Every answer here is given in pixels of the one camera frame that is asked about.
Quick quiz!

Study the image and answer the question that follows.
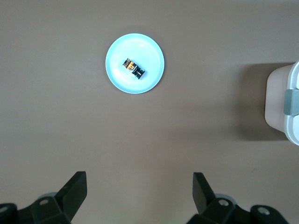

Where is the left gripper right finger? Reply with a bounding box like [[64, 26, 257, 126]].
[[186, 172, 288, 224]]

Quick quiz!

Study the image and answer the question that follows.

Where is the orange push-button switch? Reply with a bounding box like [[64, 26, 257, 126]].
[[121, 57, 146, 80]]

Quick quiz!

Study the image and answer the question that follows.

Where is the white lidded storage box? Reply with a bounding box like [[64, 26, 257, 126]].
[[264, 60, 299, 147]]

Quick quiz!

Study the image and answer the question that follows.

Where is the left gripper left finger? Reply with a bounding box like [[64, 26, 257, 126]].
[[0, 171, 87, 224]]

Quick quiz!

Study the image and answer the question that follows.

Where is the light blue plate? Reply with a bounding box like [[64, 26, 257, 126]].
[[105, 33, 165, 95]]

